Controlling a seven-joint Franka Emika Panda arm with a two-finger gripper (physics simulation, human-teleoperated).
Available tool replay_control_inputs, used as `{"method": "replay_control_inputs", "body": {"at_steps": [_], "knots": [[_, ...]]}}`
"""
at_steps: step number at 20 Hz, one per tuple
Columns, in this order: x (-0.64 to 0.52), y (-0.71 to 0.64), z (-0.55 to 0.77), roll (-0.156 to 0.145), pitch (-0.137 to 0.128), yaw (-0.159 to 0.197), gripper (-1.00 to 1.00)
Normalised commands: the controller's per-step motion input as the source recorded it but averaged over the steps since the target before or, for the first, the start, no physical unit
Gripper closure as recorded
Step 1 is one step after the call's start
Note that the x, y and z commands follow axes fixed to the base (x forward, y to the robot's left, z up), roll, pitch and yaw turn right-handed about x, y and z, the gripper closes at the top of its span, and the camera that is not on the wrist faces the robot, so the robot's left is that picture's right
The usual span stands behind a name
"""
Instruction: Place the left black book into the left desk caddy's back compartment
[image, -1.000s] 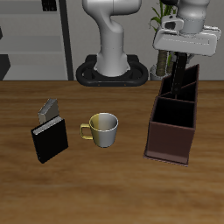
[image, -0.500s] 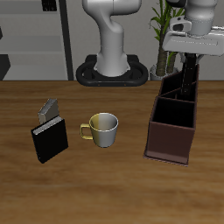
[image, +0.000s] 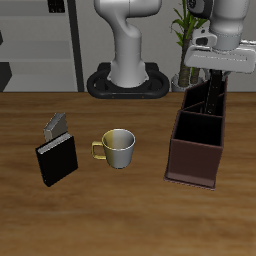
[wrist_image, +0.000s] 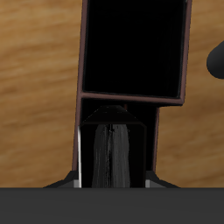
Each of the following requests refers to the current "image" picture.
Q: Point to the black box on shelf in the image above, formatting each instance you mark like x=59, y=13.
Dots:
x=56, y=5

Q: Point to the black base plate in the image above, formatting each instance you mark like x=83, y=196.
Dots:
x=96, y=87

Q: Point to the pot plant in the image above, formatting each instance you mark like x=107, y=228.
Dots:
x=184, y=70

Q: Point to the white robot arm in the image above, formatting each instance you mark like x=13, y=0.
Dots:
x=128, y=50

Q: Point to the yellow and white mug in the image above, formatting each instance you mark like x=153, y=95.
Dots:
x=119, y=150

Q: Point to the white shelf unit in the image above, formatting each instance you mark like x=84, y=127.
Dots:
x=36, y=50

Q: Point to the thick black book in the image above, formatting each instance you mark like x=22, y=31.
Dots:
x=57, y=161

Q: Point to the grey book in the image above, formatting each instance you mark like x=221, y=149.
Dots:
x=56, y=126

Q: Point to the thin black book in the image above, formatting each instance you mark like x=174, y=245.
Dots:
x=214, y=95

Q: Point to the dark brown desk caddy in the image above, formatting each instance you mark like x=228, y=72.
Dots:
x=193, y=160

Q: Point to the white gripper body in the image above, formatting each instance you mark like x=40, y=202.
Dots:
x=220, y=60

